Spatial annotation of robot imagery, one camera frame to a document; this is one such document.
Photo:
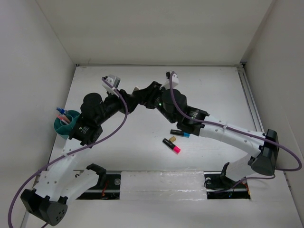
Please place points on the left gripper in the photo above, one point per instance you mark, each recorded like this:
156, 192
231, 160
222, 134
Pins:
120, 102

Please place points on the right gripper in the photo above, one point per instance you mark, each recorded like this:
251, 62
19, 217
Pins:
147, 96

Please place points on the black highlighter blue cap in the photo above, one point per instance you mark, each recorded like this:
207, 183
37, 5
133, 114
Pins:
179, 133

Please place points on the clear bottle blue cap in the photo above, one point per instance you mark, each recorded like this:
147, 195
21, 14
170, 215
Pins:
61, 111

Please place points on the red slim highlighter pen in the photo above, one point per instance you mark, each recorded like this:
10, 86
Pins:
64, 119

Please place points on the pink slim highlighter pen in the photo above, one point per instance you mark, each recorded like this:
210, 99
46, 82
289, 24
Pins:
64, 121

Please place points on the black highlighter pink cap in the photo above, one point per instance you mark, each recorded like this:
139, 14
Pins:
172, 146

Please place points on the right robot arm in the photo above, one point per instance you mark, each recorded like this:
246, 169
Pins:
260, 147

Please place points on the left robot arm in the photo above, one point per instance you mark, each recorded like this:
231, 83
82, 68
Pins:
57, 187

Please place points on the teal round organizer container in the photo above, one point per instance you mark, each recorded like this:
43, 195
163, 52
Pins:
62, 127

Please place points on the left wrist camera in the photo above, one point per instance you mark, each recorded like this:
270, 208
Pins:
110, 83

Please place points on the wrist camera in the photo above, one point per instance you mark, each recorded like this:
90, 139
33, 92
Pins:
110, 83
171, 80

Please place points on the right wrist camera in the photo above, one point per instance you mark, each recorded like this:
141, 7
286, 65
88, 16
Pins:
171, 80

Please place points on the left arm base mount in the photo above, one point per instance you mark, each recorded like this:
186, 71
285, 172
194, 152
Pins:
107, 187

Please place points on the aluminium rail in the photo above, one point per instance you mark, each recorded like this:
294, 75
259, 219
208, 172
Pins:
249, 97

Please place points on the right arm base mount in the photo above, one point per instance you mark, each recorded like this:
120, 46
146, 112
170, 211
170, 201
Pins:
218, 186

